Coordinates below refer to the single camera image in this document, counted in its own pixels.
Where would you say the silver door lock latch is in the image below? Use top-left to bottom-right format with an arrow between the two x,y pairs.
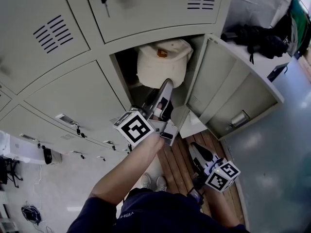
227,110 -> 251,131

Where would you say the white box appliance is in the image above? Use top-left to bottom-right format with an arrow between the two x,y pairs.
0,131 -> 45,165

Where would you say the grey metal locker cabinet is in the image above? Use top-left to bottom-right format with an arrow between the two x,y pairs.
0,0 -> 285,160

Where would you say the bundle of dark cables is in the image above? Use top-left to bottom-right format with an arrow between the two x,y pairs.
20,203 -> 42,226

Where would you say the beige cap item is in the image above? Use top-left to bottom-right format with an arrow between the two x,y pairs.
136,39 -> 194,89

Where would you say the person's navy shirt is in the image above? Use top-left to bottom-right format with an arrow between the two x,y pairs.
66,187 -> 251,233

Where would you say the pile of black clothing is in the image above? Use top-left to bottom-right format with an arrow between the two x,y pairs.
220,24 -> 292,65

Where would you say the person's white shoe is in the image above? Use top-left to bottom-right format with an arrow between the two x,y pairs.
139,173 -> 153,192
156,175 -> 169,193

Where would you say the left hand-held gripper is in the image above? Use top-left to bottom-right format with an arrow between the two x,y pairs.
113,78 -> 181,147

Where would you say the grey metal locker door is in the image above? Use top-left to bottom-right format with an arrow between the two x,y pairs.
186,33 -> 285,141

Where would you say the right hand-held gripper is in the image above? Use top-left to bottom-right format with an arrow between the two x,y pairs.
188,142 -> 242,193

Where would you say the person's right forearm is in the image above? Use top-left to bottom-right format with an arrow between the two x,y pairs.
203,185 -> 245,231

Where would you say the person's left hand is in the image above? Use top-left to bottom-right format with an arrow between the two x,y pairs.
155,100 -> 171,121

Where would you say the green hanging cloth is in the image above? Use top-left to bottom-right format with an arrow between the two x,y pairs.
289,0 -> 311,57

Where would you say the person's left white shoe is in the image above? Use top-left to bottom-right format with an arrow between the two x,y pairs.
139,173 -> 153,192

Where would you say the wooden slat platform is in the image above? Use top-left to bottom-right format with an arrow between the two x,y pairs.
156,131 -> 246,226

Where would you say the black chair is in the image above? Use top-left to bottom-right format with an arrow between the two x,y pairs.
0,156 -> 24,189

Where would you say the row of small locker keys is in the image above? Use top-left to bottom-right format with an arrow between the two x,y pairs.
36,126 -> 133,162

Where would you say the thin white cable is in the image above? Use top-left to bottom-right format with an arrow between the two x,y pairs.
33,164 -> 44,205

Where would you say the small white and black device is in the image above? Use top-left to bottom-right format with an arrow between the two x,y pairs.
43,148 -> 63,166

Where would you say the person's left forearm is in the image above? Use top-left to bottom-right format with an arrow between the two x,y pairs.
89,132 -> 166,206

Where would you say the person's right white shoe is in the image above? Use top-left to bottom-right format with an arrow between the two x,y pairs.
156,175 -> 169,193

